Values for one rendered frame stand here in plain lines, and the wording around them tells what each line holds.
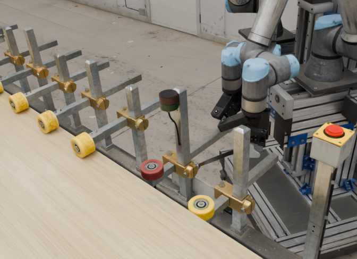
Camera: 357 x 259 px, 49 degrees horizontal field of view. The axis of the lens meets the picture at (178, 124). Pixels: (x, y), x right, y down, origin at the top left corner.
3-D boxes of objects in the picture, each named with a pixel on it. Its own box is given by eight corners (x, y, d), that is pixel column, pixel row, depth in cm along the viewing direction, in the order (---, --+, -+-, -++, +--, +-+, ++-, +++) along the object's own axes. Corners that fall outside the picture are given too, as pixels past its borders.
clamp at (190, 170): (172, 159, 151) (171, 149, 149) (198, 174, 143) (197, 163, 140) (161, 166, 148) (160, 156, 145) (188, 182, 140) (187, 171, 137)
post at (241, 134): (237, 234, 141) (240, 122, 115) (245, 239, 139) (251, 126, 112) (231, 240, 139) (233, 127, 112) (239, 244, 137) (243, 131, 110)
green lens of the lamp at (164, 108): (169, 100, 128) (169, 94, 127) (182, 106, 125) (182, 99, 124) (156, 107, 125) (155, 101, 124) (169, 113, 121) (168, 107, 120)
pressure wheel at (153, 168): (155, 178, 146) (152, 155, 140) (170, 188, 141) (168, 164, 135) (139, 190, 142) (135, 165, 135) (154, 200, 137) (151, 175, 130)
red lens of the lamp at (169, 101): (168, 93, 127) (168, 87, 126) (182, 99, 123) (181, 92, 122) (155, 100, 124) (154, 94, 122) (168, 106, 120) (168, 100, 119)
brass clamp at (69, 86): (62, 82, 192) (60, 72, 189) (78, 90, 183) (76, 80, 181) (52, 86, 188) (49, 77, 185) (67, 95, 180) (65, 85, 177)
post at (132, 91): (145, 179, 173) (132, 82, 146) (151, 183, 170) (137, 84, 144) (139, 183, 170) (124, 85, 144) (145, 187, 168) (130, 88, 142)
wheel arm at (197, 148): (223, 131, 165) (223, 122, 163) (229, 134, 163) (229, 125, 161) (146, 185, 140) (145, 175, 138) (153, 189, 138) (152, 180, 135)
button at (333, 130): (329, 127, 94) (330, 122, 93) (345, 134, 92) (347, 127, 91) (321, 135, 92) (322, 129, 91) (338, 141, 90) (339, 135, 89)
